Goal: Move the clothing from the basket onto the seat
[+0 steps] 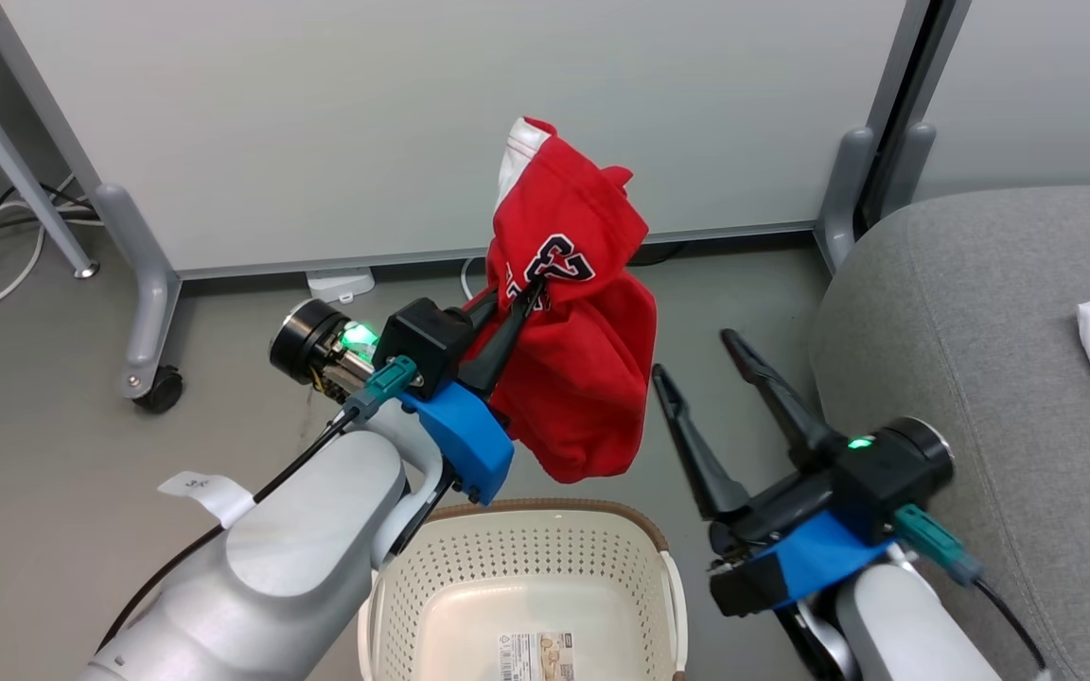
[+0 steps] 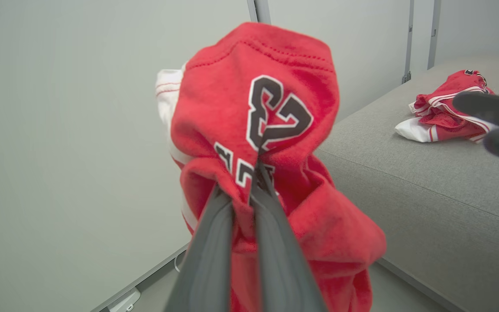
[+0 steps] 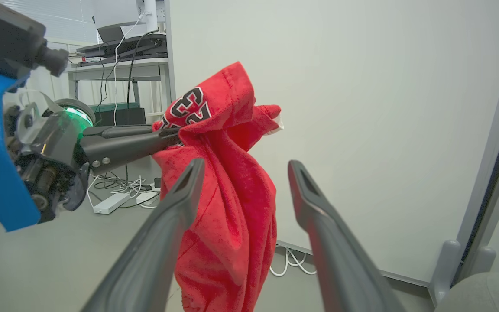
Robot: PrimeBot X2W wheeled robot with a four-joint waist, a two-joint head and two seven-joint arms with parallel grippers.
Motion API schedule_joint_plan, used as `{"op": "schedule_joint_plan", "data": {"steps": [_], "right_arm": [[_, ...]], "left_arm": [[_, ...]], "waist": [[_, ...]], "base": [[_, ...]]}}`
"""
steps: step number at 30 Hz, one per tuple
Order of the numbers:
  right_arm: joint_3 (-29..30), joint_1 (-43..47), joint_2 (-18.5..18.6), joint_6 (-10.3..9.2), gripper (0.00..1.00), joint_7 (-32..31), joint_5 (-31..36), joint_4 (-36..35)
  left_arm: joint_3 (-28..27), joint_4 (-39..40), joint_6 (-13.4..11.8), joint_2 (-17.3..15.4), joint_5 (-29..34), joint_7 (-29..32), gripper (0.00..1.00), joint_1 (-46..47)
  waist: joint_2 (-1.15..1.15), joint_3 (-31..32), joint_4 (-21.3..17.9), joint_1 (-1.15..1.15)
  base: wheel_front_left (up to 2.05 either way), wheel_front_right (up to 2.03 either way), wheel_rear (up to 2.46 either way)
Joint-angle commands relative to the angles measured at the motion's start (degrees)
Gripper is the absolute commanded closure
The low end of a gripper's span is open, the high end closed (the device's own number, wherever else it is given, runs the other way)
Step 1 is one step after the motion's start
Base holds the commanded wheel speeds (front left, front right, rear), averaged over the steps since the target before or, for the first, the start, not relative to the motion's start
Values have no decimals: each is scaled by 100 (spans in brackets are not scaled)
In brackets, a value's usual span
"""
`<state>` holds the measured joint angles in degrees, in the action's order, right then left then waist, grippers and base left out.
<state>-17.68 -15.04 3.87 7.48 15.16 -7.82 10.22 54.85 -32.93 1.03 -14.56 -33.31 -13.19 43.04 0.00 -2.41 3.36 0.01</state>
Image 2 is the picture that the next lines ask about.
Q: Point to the red basketball jersey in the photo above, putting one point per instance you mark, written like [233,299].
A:
[232,108]

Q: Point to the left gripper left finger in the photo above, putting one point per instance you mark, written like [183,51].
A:
[206,268]

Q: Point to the red white jersey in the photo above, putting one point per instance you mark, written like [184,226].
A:
[442,117]

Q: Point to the white partition panel grey frame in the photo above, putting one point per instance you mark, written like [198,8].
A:
[59,130]
[362,43]
[483,26]

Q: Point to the grey fabric sofa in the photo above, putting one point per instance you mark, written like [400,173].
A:
[427,195]

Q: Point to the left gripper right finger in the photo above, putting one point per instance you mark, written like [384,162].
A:
[282,268]

